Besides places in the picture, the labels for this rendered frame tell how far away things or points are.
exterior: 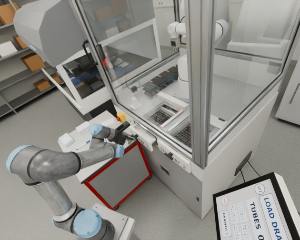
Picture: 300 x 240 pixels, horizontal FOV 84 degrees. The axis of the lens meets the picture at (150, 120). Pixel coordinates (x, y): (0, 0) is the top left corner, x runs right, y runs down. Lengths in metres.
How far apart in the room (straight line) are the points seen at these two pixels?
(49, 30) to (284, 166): 2.57
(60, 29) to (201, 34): 1.33
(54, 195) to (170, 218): 1.27
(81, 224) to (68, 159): 0.38
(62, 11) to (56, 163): 1.28
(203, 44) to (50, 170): 0.65
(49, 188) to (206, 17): 0.84
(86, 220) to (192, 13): 0.95
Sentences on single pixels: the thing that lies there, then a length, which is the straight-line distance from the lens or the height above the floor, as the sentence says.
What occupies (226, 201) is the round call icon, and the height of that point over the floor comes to 1.02.
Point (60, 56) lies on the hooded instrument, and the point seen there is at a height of 1.42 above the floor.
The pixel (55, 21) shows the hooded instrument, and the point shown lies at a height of 1.66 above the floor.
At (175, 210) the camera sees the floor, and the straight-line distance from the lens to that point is 1.93.
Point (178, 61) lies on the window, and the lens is 0.67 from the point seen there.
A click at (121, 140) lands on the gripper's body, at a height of 1.00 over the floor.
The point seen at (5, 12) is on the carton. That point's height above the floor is 1.73.
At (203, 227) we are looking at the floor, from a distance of 1.89.
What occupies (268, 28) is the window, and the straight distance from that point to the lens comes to 0.98.
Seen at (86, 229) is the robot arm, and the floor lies 1.01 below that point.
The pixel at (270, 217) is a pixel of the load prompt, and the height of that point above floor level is 1.15.
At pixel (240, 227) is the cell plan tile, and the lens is 0.82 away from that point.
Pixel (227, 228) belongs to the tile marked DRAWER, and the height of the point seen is 1.01.
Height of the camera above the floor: 1.83
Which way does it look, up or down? 42 degrees down
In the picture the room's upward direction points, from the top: 15 degrees counter-clockwise
